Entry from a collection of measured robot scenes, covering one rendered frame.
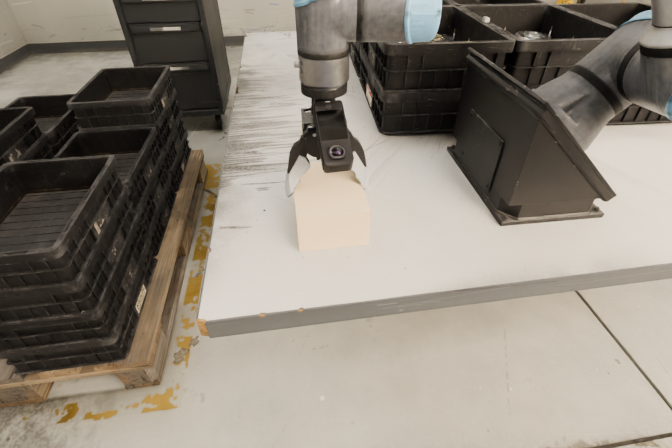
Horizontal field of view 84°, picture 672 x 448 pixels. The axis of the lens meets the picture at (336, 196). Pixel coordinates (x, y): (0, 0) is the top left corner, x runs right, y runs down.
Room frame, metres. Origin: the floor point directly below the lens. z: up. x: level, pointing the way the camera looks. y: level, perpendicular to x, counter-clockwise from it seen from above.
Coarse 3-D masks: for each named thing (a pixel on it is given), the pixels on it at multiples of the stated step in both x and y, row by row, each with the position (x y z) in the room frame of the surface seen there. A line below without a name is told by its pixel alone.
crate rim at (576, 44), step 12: (564, 12) 1.19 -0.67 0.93; (492, 24) 1.03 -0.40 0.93; (600, 24) 1.03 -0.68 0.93; (516, 48) 0.88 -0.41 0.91; (528, 48) 0.87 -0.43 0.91; (540, 48) 0.87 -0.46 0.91; (552, 48) 0.88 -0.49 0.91; (564, 48) 0.88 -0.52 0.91; (576, 48) 0.88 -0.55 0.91; (588, 48) 0.88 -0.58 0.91
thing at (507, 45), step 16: (496, 32) 0.95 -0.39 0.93; (384, 48) 0.86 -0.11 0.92; (400, 48) 0.85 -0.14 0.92; (416, 48) 0.85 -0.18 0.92; (432, 48) 0.85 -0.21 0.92; (448, 48) 0.86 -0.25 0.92; (464, 48) 0.86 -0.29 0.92; (480, 48) 0.86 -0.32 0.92; (496, 48) 0.87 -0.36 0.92; (512, 48) 0.87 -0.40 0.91
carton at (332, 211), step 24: (312, 168) 0.59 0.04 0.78; (312, 192) 0.51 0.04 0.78; (336, 192) 0.51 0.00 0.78; (360, 192) 0.51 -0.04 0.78; (312, 216) 0.45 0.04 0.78; (336, 216) 0.46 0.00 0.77; (360, 216) 0.46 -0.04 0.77; (312, 240) 0.45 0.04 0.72; (336, 240) 0.46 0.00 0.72; (360, 240) 0.46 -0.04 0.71
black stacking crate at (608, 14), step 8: (568, 8) 1.28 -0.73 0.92; (576, 8) 1.29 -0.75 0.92; (584, 8) 1.29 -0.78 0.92; (592, 8) 1.29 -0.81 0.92; (600, 8) 1.29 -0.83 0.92; (608, 8) 1.30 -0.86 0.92; (616, 8) 1.30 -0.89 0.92; (624, 8) 1.30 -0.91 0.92; (632, 8) 1.30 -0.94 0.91; (640, 8) 1.29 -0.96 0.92; (648, 8) 1.26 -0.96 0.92; (592, 16) 1.29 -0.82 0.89; (600, 16) 1.29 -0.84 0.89; (608, 16) 1.30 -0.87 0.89; (616, 16) 1.30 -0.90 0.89; (624, 16) 1.30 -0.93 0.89; (632, 16) 1.30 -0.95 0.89; (616, 24) 1.30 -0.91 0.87
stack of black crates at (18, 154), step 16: (0, 112) 1.25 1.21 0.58; (16, 112) 1.26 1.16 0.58; (32, 112) 1.26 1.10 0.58; (0, 128) 1.25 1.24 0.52; (16, 128) 1.14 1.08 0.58; (32, 128) 1.22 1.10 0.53; (0, 144) 1.04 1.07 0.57; (16, 144) 1.11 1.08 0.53; (32, 144) 1.19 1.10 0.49; (0, 160) 1.02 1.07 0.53; (16, 160) 1.07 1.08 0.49
